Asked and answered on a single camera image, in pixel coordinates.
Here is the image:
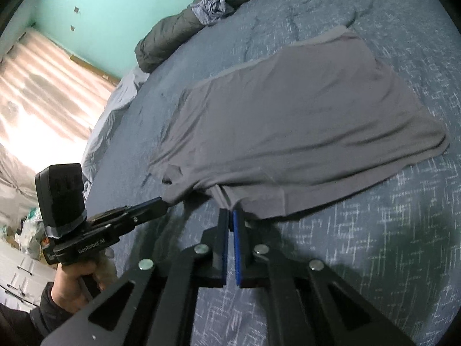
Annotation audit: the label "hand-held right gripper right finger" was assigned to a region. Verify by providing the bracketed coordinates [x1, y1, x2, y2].
[233, 209, 415, 346]

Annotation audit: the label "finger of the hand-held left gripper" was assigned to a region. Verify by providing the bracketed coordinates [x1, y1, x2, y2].
[125, 196, 169, 224]

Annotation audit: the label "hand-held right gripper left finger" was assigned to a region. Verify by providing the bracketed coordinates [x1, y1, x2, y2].
[39, 208, 231, 346]

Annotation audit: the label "grey pants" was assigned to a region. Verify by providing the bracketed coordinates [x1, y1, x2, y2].
[148, 25, 451, 220]

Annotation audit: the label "person's left forearm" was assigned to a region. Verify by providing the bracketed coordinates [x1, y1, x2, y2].
[0, 281, 73, 346]

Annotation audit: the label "person's left hand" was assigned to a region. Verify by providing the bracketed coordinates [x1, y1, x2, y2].
[50, 250, 118, 312]

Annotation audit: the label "white plastic bag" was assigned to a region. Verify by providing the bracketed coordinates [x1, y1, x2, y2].
[18, 209, 48, 260]

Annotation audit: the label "white drawer cabinet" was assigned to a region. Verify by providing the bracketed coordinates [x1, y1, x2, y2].
[0, 241, 54, 314]

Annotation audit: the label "light grey bed cover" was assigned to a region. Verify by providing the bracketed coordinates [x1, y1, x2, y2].
[82, 67, 150, 199]

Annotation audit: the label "pink curtain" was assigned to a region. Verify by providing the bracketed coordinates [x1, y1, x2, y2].
[0, 29, 121, 195]

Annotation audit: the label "blue patterned bed sheet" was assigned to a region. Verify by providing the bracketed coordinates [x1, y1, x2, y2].
[83, 0, 461, 346]

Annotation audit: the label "dark grey rolled duvet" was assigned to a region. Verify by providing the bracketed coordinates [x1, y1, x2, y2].
[135, 0, 325, 73]

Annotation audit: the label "blue-grey crumpled garment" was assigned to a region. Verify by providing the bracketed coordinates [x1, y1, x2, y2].
[190, 0, 239, 27]

